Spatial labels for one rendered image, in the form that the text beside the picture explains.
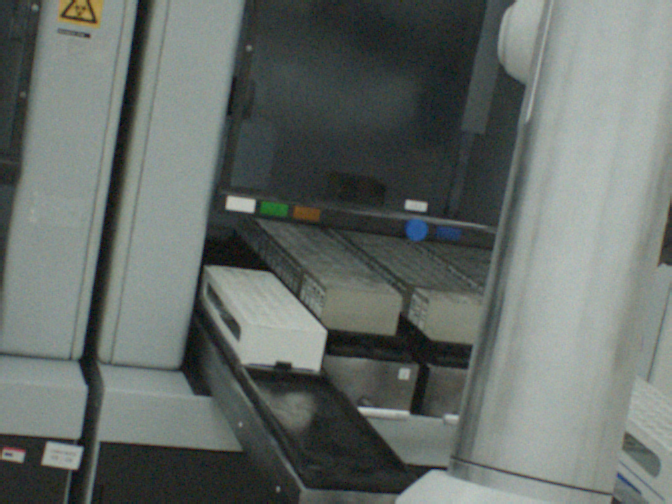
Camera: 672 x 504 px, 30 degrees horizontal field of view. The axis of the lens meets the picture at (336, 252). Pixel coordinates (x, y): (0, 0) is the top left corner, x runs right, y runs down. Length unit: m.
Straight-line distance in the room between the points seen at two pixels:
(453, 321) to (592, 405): 1.04
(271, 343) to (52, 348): 0.32
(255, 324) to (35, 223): 0.32
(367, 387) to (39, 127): 0.54
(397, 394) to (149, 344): 0.34
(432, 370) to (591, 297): 0.97
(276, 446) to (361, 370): 0.40
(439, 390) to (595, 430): 0.98
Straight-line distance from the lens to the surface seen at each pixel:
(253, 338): 1.51
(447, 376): 1.71
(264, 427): 1.34
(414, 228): 1.70
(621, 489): 1.36
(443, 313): 1.77
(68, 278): 1.65
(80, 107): 1.61
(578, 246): 0.75
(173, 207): 1.65
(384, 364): 1.68
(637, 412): 1.42
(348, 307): 1.72
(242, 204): 1.63
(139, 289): 1.66
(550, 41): 0.80
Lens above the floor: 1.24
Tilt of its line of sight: 11 degrees down
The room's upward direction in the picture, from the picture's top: 11 degrees clockwise
